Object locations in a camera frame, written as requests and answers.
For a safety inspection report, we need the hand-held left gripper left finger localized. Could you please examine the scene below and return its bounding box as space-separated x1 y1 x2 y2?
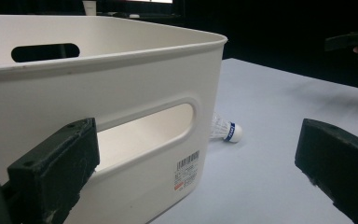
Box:
7 117 101 224

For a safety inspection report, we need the white paper cup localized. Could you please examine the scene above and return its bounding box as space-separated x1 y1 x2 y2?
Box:
82 0 98 17

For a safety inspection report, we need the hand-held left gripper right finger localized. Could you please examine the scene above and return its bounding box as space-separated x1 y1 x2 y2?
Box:
294 118 358 224

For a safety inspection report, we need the white shuttlecock with blue band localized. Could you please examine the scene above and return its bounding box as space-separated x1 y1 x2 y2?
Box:
209 112 243 144

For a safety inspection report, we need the white plastic storage bin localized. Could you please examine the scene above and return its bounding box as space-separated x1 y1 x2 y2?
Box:
0 14 228 224

